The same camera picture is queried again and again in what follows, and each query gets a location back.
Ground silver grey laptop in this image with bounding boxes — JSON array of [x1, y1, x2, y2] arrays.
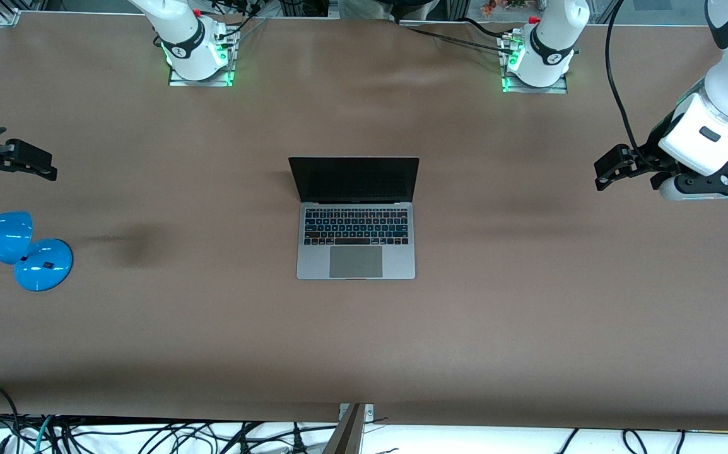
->
[[288, 156, 420, 281]]

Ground blue desk lamp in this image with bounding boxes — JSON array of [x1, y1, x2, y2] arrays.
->
[[0, 211, 74, 293]]

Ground colourful small objects pile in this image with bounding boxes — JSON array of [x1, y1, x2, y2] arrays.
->
[[480, 0, 530, 17]]

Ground person in beige trousers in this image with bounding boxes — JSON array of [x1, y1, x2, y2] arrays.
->
[[338, 0, 442, 23]]

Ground brown table cover sheet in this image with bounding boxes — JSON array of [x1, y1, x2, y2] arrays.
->
[[0, 9, 728, 433]]

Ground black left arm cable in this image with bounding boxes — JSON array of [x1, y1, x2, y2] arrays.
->
[[604, 0, 652, 166]]

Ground short black table cable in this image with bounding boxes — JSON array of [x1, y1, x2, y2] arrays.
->
[[457, 17, 517, 40]]

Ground long black table cable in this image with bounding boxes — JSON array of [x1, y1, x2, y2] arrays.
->
[[402, 25, 511, 51]]

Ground black base cable bundle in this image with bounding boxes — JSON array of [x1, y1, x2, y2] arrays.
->
[[209, 0, 271, 40]]

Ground teal floor cable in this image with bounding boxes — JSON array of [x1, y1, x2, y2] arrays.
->
[[33, 414, 57, 454]]

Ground tangled black floor cables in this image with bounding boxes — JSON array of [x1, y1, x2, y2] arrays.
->
[[49, 417, 341, 454]]

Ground small metal bracket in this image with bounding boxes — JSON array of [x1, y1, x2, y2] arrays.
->
[[338, 404, 375, 422]]

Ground metal post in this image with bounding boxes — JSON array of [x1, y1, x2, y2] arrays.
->
[[322, 404, 365, 454]]

